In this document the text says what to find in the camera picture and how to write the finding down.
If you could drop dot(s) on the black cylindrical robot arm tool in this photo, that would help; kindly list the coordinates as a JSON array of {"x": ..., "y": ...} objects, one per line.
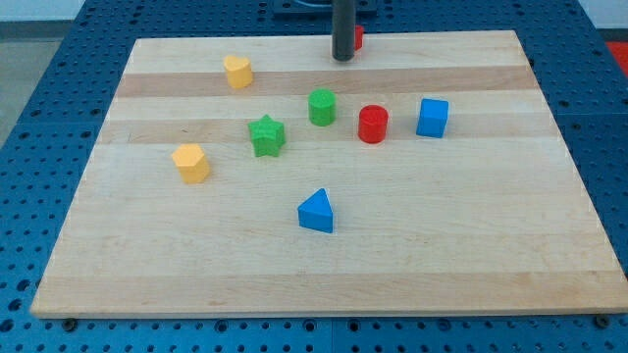
[{"x": 343, "y": 29}]

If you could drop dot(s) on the blue triangle block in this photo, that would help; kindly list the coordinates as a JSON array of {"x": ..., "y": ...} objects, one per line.
[{"x": 316, "y": 212}]

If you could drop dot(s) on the green star block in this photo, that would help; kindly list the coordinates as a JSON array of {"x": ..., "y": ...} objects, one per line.
[{"x": 267, "y": 136}]

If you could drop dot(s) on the light wooden board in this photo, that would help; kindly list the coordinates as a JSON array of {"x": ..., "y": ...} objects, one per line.
[{"x": 490, "y": 219}]

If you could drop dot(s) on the green cylinder block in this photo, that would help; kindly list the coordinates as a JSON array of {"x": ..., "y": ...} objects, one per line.
[{"x": 322, "y": 107}]

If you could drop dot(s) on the red cylinder block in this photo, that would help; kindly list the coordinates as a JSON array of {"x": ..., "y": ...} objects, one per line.
[{"x": 372, "y": 124}]

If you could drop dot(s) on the yellow hexagon block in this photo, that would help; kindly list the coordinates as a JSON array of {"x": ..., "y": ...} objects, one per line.
[{"x": 191, "y": 162}]

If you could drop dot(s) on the yellow heart block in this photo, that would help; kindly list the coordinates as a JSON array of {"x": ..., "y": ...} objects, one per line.
[{"x": 238, "y": 71}]

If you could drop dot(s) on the blue cube block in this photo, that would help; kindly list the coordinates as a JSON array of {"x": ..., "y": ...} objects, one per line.
[{"x": 432, "y": 118}]

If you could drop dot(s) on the red block behind tool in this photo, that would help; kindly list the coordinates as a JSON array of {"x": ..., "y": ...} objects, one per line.
[{"x": 358, "y": 37}]

